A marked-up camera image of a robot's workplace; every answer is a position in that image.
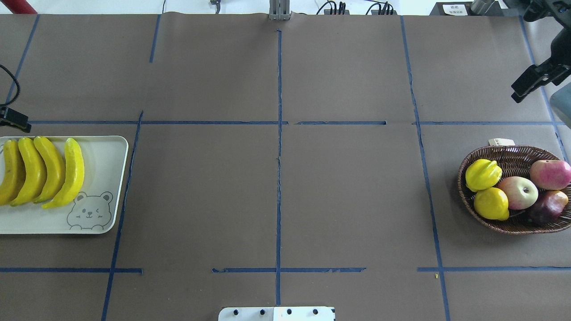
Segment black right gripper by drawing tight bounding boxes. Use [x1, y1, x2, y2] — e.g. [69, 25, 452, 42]
[511, 28, 571, 103]

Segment yellow banana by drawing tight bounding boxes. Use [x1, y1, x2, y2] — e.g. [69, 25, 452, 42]
[33, 136, 65, 204]
[41, 137, 85, 210]
[10, 137, 47, 207]
[0, 140, 26, 206]

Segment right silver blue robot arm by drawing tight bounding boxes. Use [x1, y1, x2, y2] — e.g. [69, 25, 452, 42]
[511, 28, 571, 128]

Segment brown wicker basket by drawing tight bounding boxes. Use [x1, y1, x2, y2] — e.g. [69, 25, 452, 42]
[457, 145, 570, 235]

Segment paper price tag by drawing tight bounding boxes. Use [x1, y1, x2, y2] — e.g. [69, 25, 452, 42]
[488, 138, 516, 146]

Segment pink red apple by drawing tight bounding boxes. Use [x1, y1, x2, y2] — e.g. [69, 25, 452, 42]
[530, 159, 571, 190]

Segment white rectangular tray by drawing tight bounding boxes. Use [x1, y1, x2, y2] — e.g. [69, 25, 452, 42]
[0, 136, 129, 235]

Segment yellow starfruit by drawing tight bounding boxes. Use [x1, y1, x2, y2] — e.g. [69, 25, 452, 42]
[465, 159, 502, 192]

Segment pale green red apple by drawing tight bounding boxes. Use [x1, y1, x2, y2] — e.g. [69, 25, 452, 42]
[497, 176, 539, 210]

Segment dark red pomegranate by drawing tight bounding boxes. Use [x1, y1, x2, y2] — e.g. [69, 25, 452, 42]
[526, 190, 569, 226]

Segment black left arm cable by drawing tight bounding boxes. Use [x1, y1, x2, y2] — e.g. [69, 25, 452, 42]
[0, 65, 21, 108]

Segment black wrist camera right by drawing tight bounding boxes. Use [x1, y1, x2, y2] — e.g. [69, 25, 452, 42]
[523, 0, 571, 27]

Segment aluminium frame post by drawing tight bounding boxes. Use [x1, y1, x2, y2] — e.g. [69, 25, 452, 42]
[269, 0, 291, 21]

